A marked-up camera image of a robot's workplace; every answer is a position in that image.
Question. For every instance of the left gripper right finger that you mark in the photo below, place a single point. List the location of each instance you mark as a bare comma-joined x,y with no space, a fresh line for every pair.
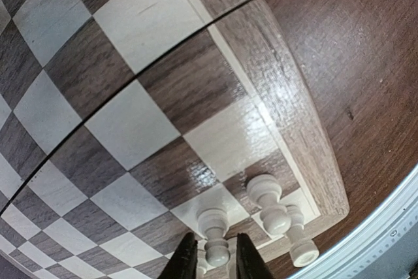
249,263

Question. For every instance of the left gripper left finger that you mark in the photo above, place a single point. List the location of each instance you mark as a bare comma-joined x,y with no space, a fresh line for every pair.
183,263

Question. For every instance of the white chess piece tall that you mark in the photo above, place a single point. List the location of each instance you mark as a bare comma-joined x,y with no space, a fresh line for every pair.
201,268

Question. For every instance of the white pawn second row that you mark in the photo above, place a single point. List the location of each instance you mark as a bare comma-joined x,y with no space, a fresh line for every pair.
213,225

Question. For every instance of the white chess piece short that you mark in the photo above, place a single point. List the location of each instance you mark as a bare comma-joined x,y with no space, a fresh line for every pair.
265,191

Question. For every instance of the wooden chess board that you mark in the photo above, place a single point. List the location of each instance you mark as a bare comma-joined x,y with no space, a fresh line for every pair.
123,120

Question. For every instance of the front aluminium rail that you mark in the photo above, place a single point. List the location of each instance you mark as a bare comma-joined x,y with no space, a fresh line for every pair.
379,232

